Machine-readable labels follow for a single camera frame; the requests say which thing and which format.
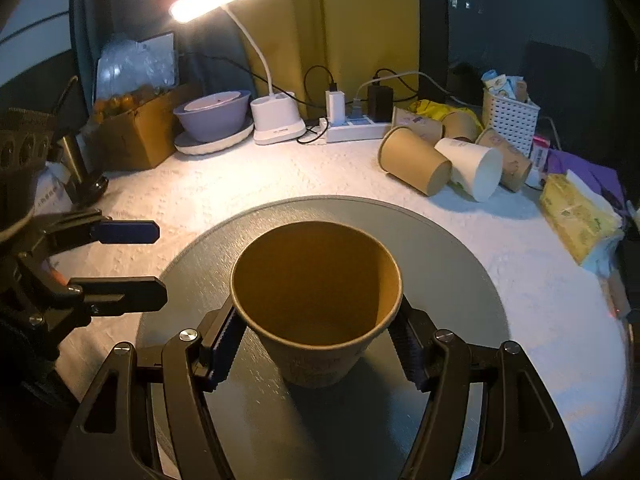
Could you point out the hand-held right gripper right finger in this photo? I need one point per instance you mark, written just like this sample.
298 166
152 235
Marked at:
409 357

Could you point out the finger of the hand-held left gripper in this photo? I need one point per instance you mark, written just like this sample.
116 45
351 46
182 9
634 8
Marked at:
130 295
127 231

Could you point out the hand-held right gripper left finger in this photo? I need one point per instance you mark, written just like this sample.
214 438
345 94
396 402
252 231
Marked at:
224 347

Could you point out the large brown paper cup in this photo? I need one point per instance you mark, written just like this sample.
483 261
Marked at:
320 280

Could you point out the plain brown paper cup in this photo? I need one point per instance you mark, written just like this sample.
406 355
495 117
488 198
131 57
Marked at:
412 160

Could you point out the white paper cup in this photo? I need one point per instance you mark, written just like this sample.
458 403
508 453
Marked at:
475 167

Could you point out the printed brown paper cup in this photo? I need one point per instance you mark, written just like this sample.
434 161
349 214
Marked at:
462 125
510 155
417 122

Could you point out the grey round mat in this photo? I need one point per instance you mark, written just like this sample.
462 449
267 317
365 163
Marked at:
450 285

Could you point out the cardboard box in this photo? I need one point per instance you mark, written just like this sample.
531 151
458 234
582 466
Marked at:
135 135

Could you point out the white plate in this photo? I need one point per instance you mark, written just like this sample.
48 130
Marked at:
220 145

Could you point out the purple bowl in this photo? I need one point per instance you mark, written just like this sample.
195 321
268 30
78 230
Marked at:
212 117

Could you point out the clear plastic bag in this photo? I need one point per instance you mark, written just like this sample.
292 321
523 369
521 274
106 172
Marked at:
130 67

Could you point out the white desk lamp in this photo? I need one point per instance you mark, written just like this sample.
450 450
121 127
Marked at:
277 120

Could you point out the yellow tissue pack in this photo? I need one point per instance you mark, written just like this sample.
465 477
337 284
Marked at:
575 215

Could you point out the white power strip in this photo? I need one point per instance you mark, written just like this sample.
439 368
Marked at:
355 131

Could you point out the white charger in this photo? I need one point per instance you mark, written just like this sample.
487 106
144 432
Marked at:
335 105

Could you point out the pink small box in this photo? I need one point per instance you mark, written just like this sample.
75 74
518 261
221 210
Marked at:
540 152

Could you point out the yellow plastic packet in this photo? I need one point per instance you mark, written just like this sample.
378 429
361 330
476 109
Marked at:
435 108

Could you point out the purple cloth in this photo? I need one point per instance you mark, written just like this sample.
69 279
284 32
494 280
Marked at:
580 167

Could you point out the black charger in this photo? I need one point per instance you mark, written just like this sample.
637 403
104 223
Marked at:
379 102

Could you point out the white plastic basket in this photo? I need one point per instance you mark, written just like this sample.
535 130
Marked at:
510 120

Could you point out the snack packets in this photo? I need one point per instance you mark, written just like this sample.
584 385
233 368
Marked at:
502 85

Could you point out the yellow curtain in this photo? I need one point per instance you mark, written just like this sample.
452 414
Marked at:
350 25

